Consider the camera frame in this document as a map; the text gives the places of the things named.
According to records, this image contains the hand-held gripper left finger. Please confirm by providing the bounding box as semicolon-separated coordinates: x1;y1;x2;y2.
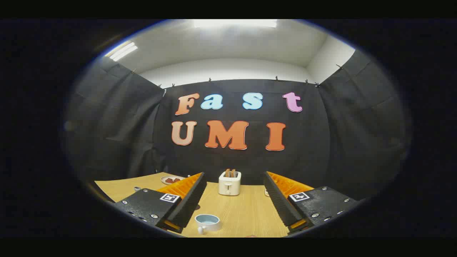
114;172;207;234

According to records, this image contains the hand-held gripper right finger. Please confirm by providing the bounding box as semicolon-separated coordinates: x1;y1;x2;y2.
263;171;359;235

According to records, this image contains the white cup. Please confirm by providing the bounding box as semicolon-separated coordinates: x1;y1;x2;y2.
195;214;222;235

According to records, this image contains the wooden table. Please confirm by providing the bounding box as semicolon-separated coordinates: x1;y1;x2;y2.
95;172;315;238

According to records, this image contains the white toaster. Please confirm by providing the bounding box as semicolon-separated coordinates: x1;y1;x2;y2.
218;171;242;196

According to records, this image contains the black backdrop cloth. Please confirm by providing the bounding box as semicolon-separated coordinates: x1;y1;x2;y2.
65;50;408;201

